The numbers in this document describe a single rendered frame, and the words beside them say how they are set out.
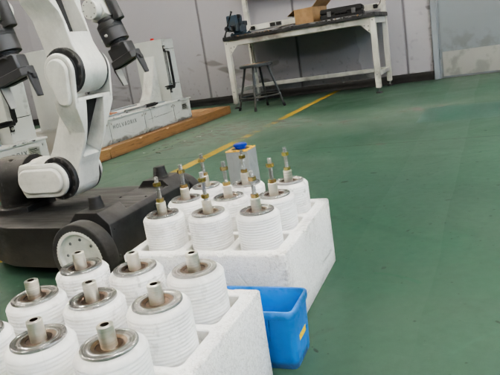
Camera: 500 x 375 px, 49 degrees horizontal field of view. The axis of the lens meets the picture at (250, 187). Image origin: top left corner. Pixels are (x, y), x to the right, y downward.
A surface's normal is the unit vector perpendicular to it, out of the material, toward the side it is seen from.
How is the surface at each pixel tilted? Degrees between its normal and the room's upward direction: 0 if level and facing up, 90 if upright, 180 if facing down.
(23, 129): 90
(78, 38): 79
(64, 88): 90
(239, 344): 90
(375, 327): 0
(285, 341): 92
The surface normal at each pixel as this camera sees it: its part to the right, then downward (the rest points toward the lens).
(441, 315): -0.15, -0.96
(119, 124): 0.91, -0.04
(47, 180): -0.39, 0.28
